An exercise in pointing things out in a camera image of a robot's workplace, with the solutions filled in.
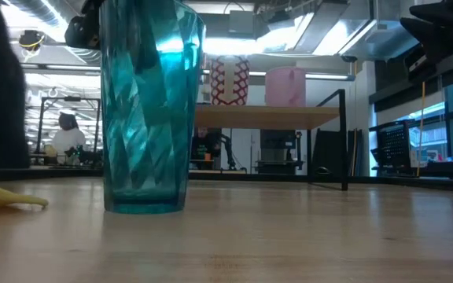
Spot pink plastic cup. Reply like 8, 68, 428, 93
264, 66, 308, 108

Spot teal faceted plastic tumbler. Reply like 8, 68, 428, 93
99, 0, 207, 215

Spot yellow hanging cable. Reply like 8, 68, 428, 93
415, 81, 427, 178

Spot distant black metal frame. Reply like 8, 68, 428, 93
35, 95, 102, 159

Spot black leaning panels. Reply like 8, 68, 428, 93
311, 127, 364, 178

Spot person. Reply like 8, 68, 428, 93
190, 126, 223, 171
50, 112, 88, 167

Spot hanging strip light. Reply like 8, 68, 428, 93
201, 69, 356, 83

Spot wooden shelf with black legs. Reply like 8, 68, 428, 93
193, 89, 350, 192

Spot black perforated rack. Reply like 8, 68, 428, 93
369, 119, 413, 177

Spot red patterned white mug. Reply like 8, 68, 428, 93
209, 54, 251, 106

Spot black background machine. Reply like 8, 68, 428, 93
255, 129, 305, 176

